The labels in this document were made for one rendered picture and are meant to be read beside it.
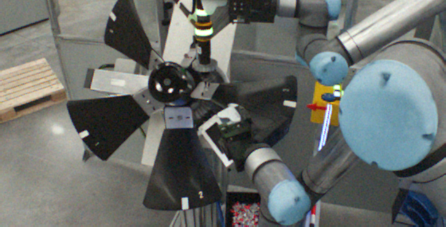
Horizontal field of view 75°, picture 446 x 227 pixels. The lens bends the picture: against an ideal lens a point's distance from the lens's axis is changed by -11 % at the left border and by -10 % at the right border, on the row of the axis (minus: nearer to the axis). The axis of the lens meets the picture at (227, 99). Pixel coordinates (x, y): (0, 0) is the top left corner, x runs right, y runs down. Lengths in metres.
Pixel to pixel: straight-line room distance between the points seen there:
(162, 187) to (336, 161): 0.48
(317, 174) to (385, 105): 0.35
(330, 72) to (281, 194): 0.28
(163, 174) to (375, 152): 0.63
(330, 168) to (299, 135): 1.17
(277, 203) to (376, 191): 1.54
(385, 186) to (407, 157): 1.70
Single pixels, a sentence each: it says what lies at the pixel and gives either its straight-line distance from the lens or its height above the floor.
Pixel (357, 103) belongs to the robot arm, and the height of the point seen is 1.46.
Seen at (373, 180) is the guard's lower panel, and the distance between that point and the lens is 2.03.
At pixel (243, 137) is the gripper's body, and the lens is 0.72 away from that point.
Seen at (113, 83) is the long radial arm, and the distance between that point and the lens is 1.18.
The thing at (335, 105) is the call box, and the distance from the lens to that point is 1.13.
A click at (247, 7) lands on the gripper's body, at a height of 1.44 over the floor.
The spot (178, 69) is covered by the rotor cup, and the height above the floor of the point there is 1.25.
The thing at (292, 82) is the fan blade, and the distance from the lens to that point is 0.93.
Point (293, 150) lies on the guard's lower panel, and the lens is 1.89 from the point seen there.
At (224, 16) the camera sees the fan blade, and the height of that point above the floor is 1.37.
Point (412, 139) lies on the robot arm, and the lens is 0.37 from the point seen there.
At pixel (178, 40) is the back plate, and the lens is 1.25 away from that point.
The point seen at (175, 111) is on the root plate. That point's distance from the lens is 0.94.
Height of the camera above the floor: 1.64
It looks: 31 degrees down
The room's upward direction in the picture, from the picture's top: straight up
